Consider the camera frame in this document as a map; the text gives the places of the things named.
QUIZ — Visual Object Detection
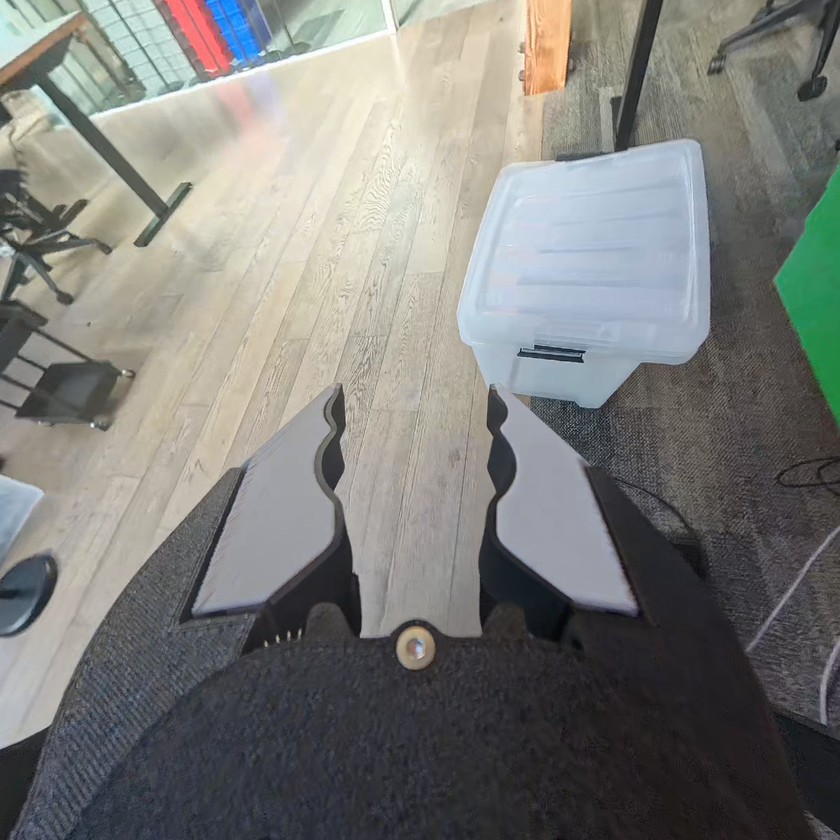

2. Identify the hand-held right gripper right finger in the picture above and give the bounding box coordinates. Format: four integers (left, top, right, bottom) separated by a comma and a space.
478, 384, 642, 642

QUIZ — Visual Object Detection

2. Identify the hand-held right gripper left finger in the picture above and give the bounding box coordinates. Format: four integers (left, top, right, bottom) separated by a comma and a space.
189, 384, 362, 642

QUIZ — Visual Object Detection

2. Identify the black round base stand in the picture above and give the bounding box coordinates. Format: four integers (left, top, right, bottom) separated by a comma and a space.
0, 553, 60, 639

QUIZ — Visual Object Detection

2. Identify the clear plastic storage box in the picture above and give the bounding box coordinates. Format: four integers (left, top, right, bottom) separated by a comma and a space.
457, 138, 714, 410

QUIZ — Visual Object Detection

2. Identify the green plastic bin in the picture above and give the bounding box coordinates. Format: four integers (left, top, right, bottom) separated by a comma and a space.
773, 164, 840, 429

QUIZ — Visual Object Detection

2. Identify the black metal desk leg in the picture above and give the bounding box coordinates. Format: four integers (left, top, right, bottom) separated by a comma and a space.
612, 0, 665, 153

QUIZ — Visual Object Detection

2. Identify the stack of coloured storage bins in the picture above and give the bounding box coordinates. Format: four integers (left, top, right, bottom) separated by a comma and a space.
152, 0, 278, 80

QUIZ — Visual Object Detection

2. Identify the wooden top office desk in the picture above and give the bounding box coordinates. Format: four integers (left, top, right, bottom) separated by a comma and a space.
0, 10, 193, 248

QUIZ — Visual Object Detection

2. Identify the white cable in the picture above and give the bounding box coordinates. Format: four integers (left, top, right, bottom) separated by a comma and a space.
743, 543, 840, 724

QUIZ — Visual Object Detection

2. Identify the black wire rolling cart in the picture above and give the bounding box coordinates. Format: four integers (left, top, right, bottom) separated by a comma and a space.
0, 302, 137, 433

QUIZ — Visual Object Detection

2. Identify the black floor cable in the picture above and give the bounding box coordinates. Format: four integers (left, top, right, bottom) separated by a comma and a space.
610, 455, 840, 547

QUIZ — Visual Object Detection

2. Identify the wooden post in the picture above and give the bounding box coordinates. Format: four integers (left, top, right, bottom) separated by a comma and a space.
520, 0, 574, 98

